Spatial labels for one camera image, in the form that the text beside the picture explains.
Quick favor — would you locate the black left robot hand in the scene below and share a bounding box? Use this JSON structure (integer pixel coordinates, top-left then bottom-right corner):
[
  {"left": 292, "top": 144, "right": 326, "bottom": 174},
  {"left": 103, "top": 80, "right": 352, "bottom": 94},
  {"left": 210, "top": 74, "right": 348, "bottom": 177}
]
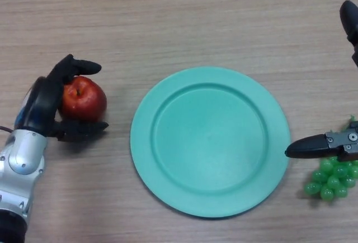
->
[{"left": 15, "top": 54, "right": 109, "bottom": 142}]

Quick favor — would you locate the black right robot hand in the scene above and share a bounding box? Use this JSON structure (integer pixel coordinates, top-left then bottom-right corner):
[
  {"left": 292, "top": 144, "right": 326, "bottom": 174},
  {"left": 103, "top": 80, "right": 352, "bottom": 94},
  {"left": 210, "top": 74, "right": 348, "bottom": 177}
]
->
[{"left": 284, "top": 0, "right": 358, "bottom": 163}]

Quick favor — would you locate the red apple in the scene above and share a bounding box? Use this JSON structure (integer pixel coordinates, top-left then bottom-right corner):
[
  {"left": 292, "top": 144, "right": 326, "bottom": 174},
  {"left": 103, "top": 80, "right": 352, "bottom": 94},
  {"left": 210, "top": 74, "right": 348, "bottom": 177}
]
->
[{"left": 57, "top": 75, "right": 108, "bottom": 123}]

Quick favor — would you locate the green round plate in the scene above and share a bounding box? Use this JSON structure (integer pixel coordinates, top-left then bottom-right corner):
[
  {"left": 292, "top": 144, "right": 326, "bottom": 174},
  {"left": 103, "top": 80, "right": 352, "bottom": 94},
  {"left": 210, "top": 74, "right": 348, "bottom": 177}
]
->
[{"left": 130, "top": 66, "right": 293, "bottom": 219}]

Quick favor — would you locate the green grape bunch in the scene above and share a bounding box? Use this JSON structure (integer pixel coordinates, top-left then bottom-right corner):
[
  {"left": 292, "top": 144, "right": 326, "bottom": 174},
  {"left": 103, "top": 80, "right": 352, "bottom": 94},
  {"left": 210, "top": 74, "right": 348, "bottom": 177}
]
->
[{"left": 304, "top": 115, "right": 358, "bottom": 202}]

